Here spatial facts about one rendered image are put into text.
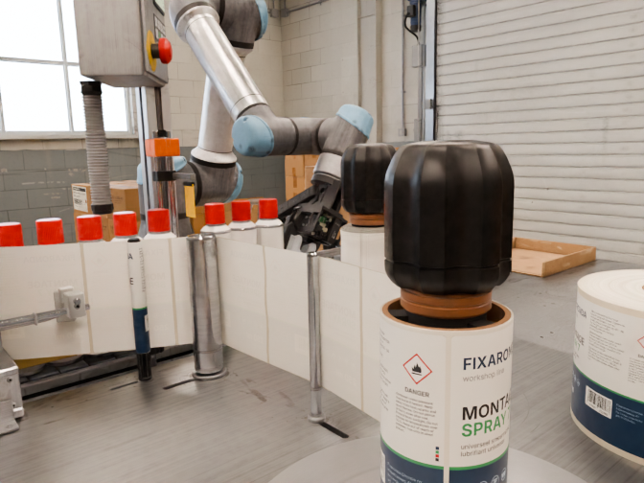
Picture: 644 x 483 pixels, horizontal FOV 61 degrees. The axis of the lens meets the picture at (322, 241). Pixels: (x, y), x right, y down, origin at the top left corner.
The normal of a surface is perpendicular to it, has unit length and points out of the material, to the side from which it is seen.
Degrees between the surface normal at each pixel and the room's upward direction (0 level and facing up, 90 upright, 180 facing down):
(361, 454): 0
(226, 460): 0
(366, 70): 90
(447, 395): 90
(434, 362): 90
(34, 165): 90
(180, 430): 0
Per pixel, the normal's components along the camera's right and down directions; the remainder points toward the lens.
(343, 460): -0.02, -0.99
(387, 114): -0.74, 0.13
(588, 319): -1.00, 0.04
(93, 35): 0.09, 0.17
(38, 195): 0.67, 0.11
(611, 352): -0.93, 0.08
